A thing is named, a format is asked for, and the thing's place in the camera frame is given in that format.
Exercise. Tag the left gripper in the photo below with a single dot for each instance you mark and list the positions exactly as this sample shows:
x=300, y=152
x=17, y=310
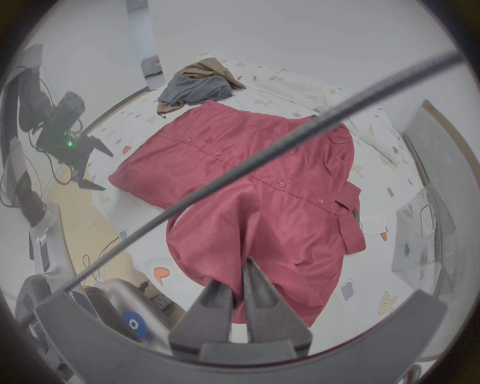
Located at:
x=67, y=148

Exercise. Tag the bed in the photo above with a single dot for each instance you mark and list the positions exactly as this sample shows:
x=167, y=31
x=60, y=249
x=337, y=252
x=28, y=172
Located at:
x=375, y=270

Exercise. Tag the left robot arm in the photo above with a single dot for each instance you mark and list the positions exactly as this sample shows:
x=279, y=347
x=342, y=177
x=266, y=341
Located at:
x=30, y=101

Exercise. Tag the white printed quilt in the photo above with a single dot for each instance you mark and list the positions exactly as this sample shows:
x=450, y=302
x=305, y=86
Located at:
x=292, y=90

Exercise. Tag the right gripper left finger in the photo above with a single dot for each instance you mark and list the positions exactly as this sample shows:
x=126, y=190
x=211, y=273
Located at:
x=202, y=322

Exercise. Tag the grey garment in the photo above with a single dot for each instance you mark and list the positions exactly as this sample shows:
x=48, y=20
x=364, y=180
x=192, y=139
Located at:
x=202, y=90

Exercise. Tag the red shirt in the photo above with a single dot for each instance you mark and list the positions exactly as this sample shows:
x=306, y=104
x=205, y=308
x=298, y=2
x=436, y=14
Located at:
x=262, y=168

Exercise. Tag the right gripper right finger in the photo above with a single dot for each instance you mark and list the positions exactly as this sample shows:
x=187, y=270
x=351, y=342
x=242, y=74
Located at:
x=273, y=318

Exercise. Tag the brown garment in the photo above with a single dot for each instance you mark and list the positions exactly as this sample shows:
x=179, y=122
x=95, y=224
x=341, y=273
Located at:
x=213, y=69

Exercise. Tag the clear plastic box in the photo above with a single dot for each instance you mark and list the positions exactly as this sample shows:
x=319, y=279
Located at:
x=416, y=232

